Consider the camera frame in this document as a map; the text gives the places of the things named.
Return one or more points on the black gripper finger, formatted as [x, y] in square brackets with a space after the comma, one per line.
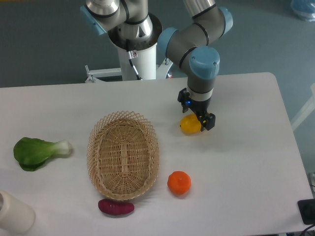
[207, 121]
[183, 98]

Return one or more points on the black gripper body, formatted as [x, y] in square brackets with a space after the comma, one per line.
[198, 107]

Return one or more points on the yellow mango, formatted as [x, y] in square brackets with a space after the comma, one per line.
[190, 124]

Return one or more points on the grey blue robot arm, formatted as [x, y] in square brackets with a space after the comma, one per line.
[189, 49]

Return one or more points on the orange tangerine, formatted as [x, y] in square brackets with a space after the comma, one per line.
[179, 183]

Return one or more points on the woven wicker basket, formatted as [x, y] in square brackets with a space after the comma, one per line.
[123, 155]

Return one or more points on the purple sweet potato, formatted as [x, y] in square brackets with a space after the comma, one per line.
[115, 208]

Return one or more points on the green bok choy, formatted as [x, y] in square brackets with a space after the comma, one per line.
[32, 153]

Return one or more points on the white cylindrical bottle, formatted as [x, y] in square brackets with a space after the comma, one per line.
[15, 216]

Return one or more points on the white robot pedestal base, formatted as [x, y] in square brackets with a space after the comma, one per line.
[137, 51]

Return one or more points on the white table leg frame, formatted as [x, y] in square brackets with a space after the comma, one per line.
[305, 111]

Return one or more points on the black device with cable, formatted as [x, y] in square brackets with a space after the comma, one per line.
[307, 212]

